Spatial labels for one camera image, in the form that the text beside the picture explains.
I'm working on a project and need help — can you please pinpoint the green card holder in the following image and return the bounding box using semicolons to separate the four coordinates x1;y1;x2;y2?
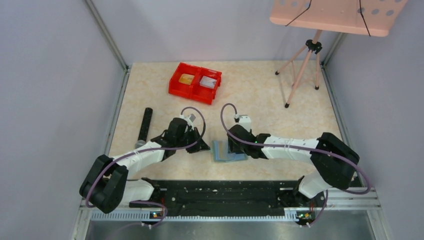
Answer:
211;140;248;163

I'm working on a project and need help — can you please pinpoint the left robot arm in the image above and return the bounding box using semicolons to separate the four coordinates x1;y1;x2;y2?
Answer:
79;114;210;214

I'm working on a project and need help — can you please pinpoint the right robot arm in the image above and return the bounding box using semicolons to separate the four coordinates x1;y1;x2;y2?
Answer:
227;124;360;199

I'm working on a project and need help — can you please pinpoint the gold card in bin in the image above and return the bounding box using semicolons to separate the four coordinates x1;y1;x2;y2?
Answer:
178;73;195;85

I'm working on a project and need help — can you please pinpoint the silver card in bin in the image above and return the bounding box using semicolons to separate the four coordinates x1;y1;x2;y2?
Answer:
199;76;217;89

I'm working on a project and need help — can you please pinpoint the black perforated bar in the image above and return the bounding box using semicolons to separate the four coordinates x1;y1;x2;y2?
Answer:
134;107;153;149

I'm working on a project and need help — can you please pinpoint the red two-compartment bin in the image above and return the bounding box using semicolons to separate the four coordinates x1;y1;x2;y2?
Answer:
168;62;222;105

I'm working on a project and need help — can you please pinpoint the pink tripod stand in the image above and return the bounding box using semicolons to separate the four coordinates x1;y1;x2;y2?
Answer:
274;29;323;109

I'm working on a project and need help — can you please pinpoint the pink perforated tray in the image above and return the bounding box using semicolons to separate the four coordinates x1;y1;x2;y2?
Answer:
269;0;408;37

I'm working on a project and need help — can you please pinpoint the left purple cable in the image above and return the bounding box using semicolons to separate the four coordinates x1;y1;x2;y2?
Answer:
85;106;207;228

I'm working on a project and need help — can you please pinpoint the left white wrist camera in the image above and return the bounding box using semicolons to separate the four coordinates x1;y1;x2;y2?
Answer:
179;114;196;128

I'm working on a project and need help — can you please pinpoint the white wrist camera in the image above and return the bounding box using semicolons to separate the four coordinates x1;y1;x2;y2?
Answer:
234;113;252;132
179;114;196;128

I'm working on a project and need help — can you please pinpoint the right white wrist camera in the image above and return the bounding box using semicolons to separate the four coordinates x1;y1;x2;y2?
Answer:
234;113;252;132

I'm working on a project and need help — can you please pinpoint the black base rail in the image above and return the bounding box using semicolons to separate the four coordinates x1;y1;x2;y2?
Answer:
97;178;362;220

